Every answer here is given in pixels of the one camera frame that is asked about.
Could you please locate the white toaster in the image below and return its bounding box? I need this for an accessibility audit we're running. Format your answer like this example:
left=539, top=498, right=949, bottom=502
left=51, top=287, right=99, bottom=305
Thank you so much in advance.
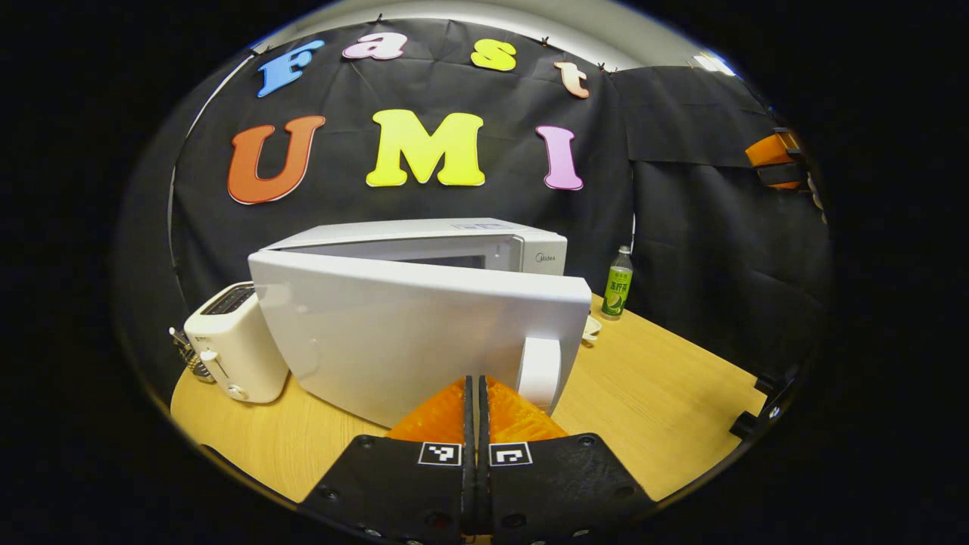
left=184, top=282, right=290, bottom=404

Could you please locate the metal wire basket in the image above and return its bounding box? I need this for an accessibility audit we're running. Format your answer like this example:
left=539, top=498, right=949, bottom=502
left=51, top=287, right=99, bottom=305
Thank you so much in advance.
left=168, top=327, right=217, bottom=383

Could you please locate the ceiling light panel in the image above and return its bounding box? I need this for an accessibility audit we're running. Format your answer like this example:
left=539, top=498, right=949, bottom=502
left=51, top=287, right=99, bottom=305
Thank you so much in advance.
left=693, top=51, right=737, bottom=76

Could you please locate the black bracket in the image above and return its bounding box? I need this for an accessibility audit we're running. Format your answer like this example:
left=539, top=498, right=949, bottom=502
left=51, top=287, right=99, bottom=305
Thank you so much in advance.
left=729, top=363, right=796, bottom=441

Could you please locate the white microwave oven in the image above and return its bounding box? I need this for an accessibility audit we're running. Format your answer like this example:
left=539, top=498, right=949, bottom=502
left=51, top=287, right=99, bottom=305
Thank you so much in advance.
left=248, top=218, right=593, bottom=428

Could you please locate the green drink bottle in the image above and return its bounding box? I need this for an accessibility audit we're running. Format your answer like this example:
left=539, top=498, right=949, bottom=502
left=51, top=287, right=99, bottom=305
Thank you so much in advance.
left=601, top=245, right=634, bottom=321

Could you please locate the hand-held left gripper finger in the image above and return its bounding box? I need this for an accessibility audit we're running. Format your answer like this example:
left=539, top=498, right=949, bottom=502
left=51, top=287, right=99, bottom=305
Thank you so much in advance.
left=477, top=375, right=656, bottom=545
left=299, top=375, right=476, bottom=545

